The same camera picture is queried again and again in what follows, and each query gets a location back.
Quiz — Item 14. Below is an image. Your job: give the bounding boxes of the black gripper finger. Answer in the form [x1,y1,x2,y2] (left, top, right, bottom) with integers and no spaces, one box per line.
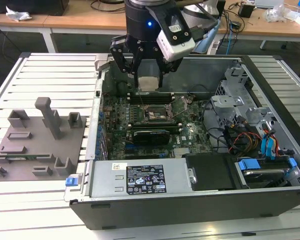
[109,34,144,90]
[151,45,184,89]

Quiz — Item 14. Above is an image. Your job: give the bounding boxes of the silver square CPU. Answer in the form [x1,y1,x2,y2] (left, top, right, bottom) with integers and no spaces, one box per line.
[137,76,159,92]

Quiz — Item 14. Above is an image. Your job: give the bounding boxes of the thin wire locking lever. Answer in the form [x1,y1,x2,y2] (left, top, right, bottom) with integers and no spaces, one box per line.
[136,90,145,106]
[148,111,176,123]

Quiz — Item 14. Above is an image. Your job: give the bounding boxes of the metal socket cover frame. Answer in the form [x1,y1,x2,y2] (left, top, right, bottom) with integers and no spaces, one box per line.
[166,95,200,120]

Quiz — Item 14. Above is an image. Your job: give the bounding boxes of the CPU socket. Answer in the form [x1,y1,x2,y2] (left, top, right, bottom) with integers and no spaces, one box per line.
[142,102,176,124]

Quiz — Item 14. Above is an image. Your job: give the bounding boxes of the grey plastic case foot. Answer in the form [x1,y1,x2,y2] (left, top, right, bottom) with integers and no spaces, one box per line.
[94,53,114,73]

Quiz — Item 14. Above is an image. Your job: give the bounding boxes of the light wooden desk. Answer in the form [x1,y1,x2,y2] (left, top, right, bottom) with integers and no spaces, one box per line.
[0,11,128,53]
[218,0,300,51]

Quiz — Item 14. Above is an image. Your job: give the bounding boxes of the white power strip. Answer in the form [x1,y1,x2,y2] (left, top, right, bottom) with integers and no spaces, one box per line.
[206,39,220,55]

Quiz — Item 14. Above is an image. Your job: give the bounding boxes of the black graphics card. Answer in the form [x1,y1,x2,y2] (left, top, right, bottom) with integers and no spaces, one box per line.
[132,128,171,146]

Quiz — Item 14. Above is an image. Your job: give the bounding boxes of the perforated metal drive cage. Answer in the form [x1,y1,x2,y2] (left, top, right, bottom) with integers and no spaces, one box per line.
[211,66,276,131]

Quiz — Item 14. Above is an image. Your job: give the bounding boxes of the green motherboard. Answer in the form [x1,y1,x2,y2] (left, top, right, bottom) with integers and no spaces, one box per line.
[99,93,216,161]

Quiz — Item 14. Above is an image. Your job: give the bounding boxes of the silver finned heat sink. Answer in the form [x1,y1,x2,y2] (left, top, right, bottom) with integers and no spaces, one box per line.
[174,147,192,158]

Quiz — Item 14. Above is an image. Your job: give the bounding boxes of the black power adapter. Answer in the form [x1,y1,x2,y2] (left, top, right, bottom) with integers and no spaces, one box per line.
[238,2,255,19]

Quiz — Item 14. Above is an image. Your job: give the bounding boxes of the crumpled white paper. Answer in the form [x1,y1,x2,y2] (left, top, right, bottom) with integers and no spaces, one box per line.
[5,5,33,21]

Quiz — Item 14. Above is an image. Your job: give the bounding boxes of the black plastic shroud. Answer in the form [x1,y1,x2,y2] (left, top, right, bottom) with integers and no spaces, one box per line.
[184,153,238,192]

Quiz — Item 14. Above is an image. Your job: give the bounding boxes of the grey parts rack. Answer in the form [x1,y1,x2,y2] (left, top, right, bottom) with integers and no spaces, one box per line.
[0,96,88,182]

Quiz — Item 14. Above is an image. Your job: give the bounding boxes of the white flat device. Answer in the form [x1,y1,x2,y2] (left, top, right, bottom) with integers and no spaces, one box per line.
[254,0,284,8]

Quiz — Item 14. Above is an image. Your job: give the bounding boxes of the silver power supply unit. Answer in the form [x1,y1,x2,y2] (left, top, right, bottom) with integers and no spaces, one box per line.
[86,159,191,198]

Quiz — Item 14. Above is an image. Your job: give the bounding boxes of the clear plastic bags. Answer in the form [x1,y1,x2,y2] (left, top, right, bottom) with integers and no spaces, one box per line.
[263,3,300,24]

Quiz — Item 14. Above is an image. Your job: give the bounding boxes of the blue case latch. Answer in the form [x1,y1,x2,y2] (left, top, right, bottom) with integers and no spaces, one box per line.
[64,175,80,188]

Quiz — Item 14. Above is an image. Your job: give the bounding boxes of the green RAM stick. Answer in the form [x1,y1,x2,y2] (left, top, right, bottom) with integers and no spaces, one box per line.
[0,155,53,162]

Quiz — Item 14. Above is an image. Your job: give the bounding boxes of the black open PC case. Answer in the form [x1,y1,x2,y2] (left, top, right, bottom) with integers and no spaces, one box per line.
[64,52,300,231]

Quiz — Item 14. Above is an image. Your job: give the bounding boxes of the hard disk blue carrier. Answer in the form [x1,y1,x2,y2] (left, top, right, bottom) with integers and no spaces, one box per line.
[236,156,299,190]

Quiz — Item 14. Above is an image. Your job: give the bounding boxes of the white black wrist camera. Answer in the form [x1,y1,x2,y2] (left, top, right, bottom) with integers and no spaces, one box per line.
[144,4,197,63]

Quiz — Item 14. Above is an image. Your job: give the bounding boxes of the black camera cable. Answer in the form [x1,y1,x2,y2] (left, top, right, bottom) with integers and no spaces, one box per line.
[189,13,222,43]

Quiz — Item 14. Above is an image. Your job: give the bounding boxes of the yellow red power wires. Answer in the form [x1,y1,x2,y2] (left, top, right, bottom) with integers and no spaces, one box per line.
[227,131,264,155]

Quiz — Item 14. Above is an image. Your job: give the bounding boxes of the blue flat data wire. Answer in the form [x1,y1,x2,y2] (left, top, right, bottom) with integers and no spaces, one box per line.
[261,132,272,161]
[267,136,279,161]

